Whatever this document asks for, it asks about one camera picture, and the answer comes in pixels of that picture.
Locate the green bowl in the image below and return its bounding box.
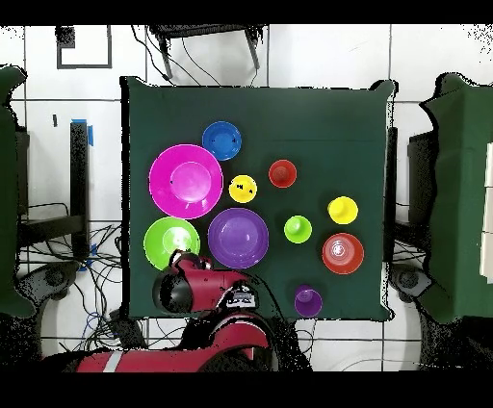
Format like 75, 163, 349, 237
143, 216, 202, 271

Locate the yellow ribbed cup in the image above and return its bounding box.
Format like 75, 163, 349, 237
227, 174, 259, 204

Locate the purple bowl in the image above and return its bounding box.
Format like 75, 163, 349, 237
207, 207, 270, 270

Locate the orange cup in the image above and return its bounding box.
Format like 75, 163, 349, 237
268, 159, 298, 190

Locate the green cup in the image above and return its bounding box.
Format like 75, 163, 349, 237
283, 215, 314, 244

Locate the pink bowl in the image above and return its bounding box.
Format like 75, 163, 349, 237
148, 143, 224, 221

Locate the blue bowl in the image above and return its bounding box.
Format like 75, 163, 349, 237
201, 120, 243, 162

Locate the tall yellow cup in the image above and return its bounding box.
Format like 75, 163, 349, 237
326, 195, 359, 226

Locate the dark green tablecloth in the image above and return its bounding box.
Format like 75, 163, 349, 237
119, 75, 398, 322

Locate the orange bowl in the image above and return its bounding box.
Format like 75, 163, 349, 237
321, 232, 366, 276

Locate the purple cup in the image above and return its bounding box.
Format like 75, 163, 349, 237
294, 284, 324, 319

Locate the black metal stand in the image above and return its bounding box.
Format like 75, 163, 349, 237
16, 120, 91, 263

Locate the blue tape strip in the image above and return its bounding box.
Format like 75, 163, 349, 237
70, 117, 94, 147

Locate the black tripod stand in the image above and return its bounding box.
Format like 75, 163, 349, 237
147, 24, 267, 82

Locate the neighbouring green-clothed table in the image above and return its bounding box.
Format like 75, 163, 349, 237
0, 64, 38, 320
417, 71, 493, 324

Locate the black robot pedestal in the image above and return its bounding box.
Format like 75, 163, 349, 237
274, 319, 296, 373

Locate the grey robot pedestal leg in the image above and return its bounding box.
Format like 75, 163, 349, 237
16, 261, 80, 303
386, 265, 434, 305

